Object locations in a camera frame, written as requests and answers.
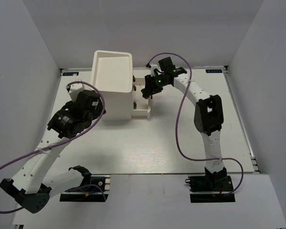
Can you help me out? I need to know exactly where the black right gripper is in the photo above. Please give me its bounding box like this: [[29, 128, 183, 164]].
[[143, 73, 170, 97]]

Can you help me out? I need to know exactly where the white drawer cabinet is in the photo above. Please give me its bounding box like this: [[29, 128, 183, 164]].
[[91, 50, 133, 121]]

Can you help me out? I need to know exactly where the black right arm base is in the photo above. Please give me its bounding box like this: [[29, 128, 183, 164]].
[[185, 176, 235, 203]]

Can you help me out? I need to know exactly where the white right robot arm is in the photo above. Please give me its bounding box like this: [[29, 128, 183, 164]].
[[141, 57, 227, 191]]

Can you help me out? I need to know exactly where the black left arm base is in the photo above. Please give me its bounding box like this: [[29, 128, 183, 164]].
[[60, 175, 111, 203]]

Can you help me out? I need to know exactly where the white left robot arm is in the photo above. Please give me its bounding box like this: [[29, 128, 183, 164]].
[[0, 89, 106, 214]]

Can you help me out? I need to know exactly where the blue table label left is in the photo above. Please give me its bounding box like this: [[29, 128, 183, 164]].
[[62, 72, 79, 76]]

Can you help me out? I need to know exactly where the blue table label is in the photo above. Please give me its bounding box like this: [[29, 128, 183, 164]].
[[62, 72, 79, 76], [205, 69, 223, 73]]

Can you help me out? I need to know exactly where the blue table label right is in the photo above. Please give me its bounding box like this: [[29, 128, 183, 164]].
[[205, 69, 223, 73]]

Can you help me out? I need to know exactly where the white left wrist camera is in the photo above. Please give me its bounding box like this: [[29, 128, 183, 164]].
[[66, 83, 85, 102]]

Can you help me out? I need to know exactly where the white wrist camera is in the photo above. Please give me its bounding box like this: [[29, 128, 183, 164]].
[[66, 83, 85, 102], [146, 63, 159, 76]]

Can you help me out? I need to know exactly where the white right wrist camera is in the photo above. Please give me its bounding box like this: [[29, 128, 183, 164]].
[[146, 63, 159, 76]]

